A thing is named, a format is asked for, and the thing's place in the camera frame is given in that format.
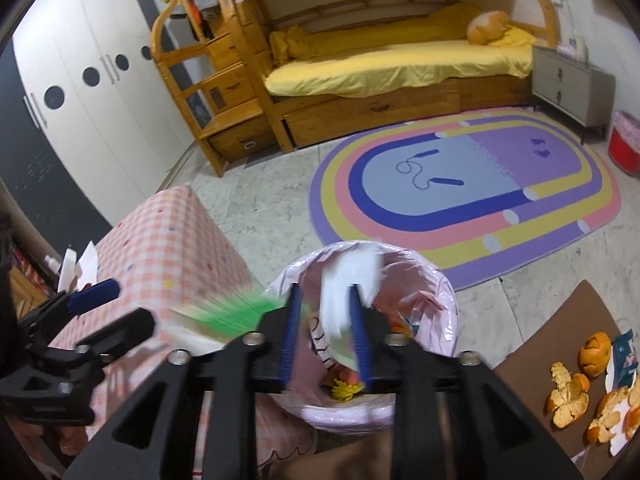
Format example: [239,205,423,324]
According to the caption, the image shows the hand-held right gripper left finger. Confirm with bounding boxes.
[62,284,303,480]

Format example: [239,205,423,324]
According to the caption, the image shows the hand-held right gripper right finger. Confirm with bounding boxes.
[348,284,586,480]

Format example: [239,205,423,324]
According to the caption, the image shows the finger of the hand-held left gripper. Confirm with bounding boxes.
[17,279,121,343]
[74,308,156,362]

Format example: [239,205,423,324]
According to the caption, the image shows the white paper sheet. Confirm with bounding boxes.
[320,252,384,357]

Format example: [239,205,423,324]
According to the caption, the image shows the green and white medicine box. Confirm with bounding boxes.
[170,292,281,352]

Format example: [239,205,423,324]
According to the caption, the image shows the trash bin with pink bag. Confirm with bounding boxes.
[265,241,460,432]

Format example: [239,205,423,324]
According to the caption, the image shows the white paper envelope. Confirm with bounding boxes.
[56,241,101,294]

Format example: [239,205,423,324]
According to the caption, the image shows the yellow crumpled wrapper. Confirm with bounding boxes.
[332,377,366,402]

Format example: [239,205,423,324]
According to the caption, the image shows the dark chalkboard panel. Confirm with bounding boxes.
[0,40,114,249]

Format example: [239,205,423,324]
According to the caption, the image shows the white wardrobe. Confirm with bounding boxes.
[12,0,199,222]

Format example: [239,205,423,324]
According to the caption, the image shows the pastel oval rug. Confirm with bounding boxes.
[309,107,623,292]

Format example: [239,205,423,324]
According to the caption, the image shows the wooden stair drawers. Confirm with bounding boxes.
[150,0,297,178]

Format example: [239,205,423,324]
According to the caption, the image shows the dark blue packet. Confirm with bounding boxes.
[611,330,639,377]

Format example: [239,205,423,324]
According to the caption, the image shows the wooden bed with yellow sheet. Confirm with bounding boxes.
[260,0,559,150]

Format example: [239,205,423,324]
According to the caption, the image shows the grey cloth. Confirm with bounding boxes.
[186,0,222,23]

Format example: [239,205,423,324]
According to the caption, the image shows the red bin with pink bag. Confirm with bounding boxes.
[607,110,640,176]

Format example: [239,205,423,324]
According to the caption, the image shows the grey nightstand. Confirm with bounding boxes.
[531,42,617,144]

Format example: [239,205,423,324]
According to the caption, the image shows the tan plush pillow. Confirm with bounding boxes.
[466,10,511,45]

